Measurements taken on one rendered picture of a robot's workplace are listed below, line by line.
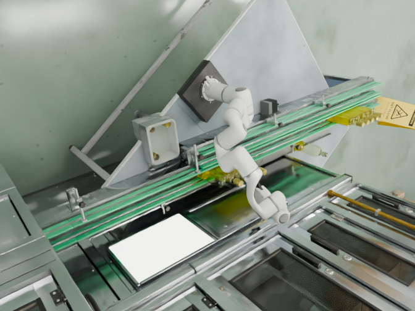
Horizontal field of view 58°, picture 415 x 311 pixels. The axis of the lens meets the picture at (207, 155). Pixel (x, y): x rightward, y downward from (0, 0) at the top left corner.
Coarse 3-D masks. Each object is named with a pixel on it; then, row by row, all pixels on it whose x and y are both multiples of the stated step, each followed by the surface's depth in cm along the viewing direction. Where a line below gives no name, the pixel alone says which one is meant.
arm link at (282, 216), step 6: (276, 192) 163; (270, 198) 162; (276, 198) 161; (282, 198) 161; (276, 204) 161; (282, 204) 162; (282, 210) 164; (276, 216) 164; (282, 216) 164; (288, 216) 166; (276, 222) 166; (282, 222) 166
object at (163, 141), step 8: (168, 120) 196; (160, 128) 203; (168, 128) 205; (176, 128) 200; (152, 136) 201; (160, 136) 204; (168, 136) 207; (176, 136) 202; (152, 144) 203; (160, 144) 206; (168, 144) 209; (176, 144) 204; (152, 152) 196; (160, 152) 207; (168, 152) 209; (176, 152) 207; (152, 160) 197; (160, 160) 202
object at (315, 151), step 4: (296, 144) 254; (300, 144) 253; (304, 144) 251; (308, 144) 250; (312, 144) 249; (300, 148) 253; (304, 148) 250; (308, 148) 247; (312, 148) 245; (316, 148) 244; (320, 148) 244; (304, 152) 252; (308, 152) 249; (312, 152) 245; (316, 152) 243; (320, 152) 242; (324, 152) 241; (316, 156) 245; (324, 156) 240
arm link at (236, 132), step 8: (224, 112) 172; (232, 112) 168; (224, 120) 171; (232, 120) 164; (240, 120) 165; (232, 128) 164; (240, 128) 162; (224, 136) 167; (232, 136) 165; (240, 136) 164; (224, 144) 168; (232, 144) 168
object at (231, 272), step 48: (192, 192) 225; (288, 192) 215; (336, 192) 208; (384, 192) 204; (96, 240) 190; (240, 240) 174; (288, 240) 178; (336, 240) 175; (384, 240) 171; (96, 288) 159; (144, 288) 152; (192, 288) 155; (240, 288) 152; (288, 288) 151; (336, 288) 148; (384, 288) 144
